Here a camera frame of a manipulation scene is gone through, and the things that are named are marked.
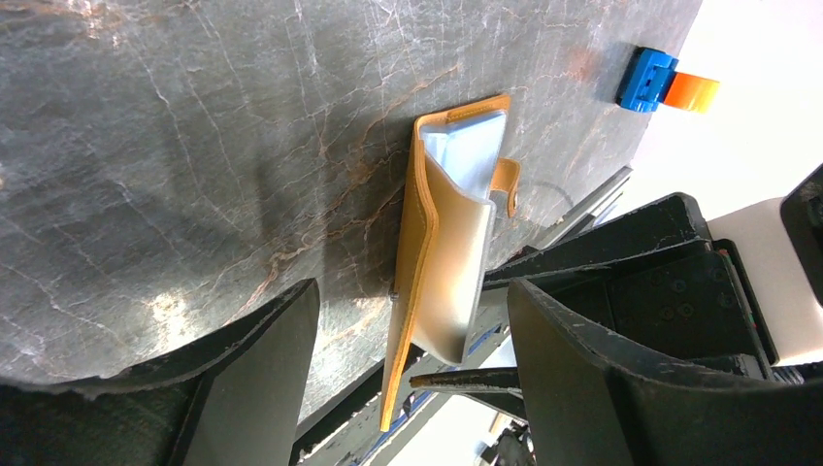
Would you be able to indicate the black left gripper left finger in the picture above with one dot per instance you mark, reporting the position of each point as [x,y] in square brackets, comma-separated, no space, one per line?
[232,397]

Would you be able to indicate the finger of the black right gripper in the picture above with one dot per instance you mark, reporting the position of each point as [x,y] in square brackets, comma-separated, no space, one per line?
[496,388]

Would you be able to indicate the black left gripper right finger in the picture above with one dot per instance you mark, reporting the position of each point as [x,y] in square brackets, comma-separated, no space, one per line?
[595,397]

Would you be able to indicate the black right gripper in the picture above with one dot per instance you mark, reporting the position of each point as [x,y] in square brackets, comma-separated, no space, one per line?
[745,285]

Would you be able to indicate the blue orange toy truck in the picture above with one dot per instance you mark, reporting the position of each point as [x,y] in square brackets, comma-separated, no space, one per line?
[651,79]

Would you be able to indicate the orange leather card holder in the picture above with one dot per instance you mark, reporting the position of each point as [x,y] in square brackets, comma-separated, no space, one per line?
[454,165]

